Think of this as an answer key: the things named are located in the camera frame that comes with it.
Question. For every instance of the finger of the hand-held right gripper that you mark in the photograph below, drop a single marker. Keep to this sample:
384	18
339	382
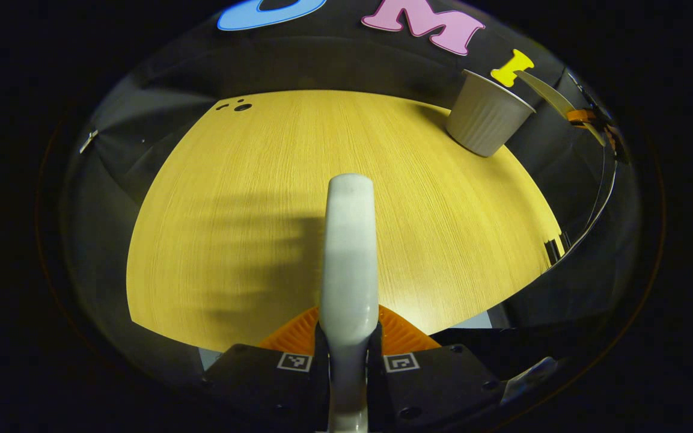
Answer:
582	117

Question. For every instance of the white dustpan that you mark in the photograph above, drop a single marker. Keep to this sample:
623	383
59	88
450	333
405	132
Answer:
544	90

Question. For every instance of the small white broom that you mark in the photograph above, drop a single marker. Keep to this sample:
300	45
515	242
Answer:
349	258

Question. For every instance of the white ribbed garbage bin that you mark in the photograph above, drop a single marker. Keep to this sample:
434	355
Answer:
487	117

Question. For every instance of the black desk edge clamp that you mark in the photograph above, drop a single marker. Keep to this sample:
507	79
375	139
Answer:
556	248

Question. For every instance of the silver metal clip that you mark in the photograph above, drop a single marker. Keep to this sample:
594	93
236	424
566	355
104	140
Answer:
88	142

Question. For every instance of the wooden desktop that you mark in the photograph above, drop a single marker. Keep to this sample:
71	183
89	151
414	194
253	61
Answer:
250	210

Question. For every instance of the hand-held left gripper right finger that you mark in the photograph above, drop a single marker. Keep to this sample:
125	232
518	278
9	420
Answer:
436	385

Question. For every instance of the black backdrop cloth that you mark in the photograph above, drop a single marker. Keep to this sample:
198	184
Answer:
352	54

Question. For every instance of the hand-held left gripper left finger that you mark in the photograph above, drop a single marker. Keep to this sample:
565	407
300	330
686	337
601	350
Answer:
262	385

